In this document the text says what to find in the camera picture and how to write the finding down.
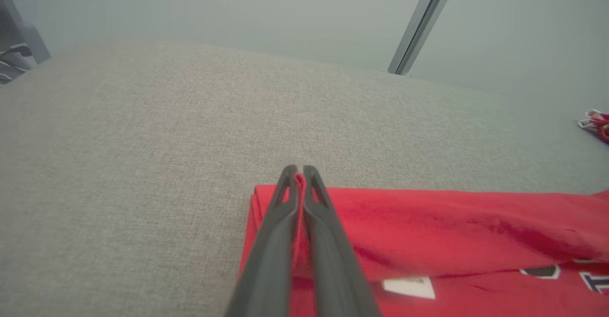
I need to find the red shorts white side panel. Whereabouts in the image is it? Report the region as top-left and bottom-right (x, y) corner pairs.
(578, 109), (609, 144)

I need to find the grey partition post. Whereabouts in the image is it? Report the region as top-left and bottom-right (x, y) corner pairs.
(399, 0), (461, 76)
(387, 0), (450, 75)

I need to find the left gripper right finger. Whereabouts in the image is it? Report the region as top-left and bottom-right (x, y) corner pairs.
(302, 165), (381, 317)

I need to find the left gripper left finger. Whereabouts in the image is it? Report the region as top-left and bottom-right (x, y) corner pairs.
(226, 165), (301, 317)

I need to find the grey partition end frame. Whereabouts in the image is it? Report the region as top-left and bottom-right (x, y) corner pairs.
(0, 0), (51, 65)

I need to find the red Bulls 23 jersey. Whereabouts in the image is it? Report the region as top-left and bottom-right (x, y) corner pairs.
(236, 173), (609, 317)

